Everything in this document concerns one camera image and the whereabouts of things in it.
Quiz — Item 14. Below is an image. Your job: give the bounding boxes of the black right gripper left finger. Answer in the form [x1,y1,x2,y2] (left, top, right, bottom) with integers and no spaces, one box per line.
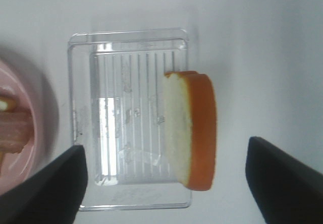
[1,145,88,223]

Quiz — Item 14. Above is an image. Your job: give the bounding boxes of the bread slice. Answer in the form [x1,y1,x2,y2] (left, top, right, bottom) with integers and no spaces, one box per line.
[1,97,17,166]
[163,71,217,191]

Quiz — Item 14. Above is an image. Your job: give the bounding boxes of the pink round plate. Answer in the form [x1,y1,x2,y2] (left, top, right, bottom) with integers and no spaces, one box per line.
[1,58,58,194]

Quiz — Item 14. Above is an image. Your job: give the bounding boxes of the right clear plastic tray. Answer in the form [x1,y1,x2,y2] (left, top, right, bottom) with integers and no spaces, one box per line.
[68,28,192,211]

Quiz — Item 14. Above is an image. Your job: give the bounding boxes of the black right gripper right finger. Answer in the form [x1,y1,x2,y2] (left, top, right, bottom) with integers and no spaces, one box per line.
[245,137,322,223]

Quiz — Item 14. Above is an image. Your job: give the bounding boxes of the bacon strip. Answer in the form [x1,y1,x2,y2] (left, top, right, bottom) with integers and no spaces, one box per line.
[1,111,34,153]

